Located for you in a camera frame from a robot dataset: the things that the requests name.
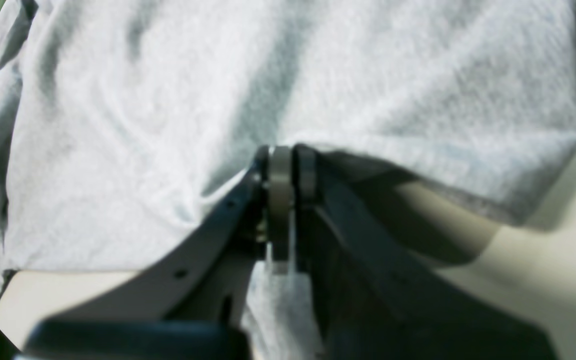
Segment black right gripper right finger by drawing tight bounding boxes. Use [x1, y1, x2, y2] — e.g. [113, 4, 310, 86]
[293, 145, 557, 360]

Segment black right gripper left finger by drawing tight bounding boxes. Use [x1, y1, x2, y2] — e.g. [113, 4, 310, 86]
[17, 146, 294, 360]

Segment grey t-shirt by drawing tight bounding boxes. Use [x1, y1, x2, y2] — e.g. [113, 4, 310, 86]
[0, 0, 576, 360]

